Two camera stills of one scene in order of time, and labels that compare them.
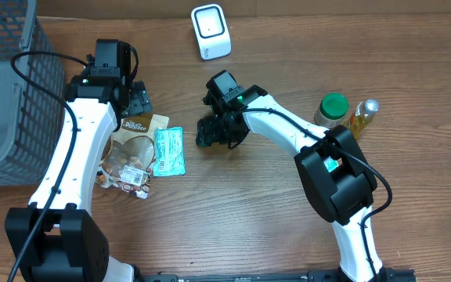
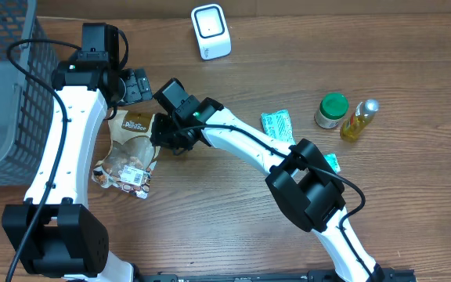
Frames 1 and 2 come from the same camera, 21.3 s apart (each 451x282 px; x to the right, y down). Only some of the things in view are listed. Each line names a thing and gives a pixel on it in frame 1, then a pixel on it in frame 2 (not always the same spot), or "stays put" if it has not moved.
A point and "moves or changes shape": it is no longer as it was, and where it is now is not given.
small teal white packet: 331,164 stays put
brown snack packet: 128,153 stays put
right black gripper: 214,135 to 164,138
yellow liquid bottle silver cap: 362,115 stays put
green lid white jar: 332,111 stays put
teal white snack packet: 168,144 moves or changes shape
